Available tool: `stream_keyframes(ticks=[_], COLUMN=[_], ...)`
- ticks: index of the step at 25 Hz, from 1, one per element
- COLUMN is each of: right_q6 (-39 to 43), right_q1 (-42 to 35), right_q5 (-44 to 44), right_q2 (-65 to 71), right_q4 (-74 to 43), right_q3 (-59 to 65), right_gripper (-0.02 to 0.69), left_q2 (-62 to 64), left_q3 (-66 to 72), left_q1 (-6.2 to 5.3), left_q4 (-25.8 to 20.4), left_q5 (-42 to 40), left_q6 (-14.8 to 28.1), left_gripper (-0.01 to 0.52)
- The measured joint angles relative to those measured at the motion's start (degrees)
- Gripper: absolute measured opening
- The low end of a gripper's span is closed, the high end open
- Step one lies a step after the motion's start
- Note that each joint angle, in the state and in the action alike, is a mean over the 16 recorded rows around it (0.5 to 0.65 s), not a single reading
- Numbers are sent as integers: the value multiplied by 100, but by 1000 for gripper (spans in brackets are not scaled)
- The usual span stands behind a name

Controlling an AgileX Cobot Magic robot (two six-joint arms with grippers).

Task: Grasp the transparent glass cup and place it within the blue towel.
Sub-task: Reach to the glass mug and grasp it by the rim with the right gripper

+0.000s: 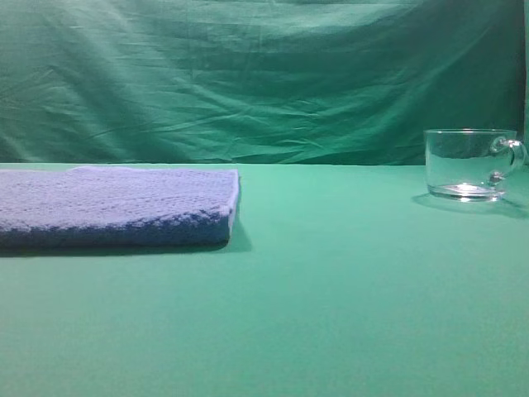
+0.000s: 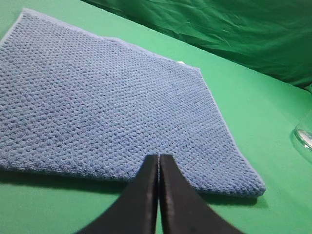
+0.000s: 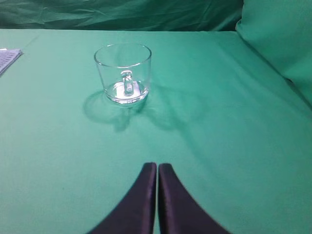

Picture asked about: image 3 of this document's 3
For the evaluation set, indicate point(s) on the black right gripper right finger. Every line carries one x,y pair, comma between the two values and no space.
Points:
178,212

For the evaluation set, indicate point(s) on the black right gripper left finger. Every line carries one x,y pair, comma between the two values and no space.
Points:
135,213

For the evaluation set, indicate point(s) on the transparent glass cup with handle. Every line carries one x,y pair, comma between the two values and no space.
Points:
125,71

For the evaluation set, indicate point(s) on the green backdrop cloth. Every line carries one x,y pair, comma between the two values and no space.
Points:
279,30

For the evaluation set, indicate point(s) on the folded blue towel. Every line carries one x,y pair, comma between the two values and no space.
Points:
8,57

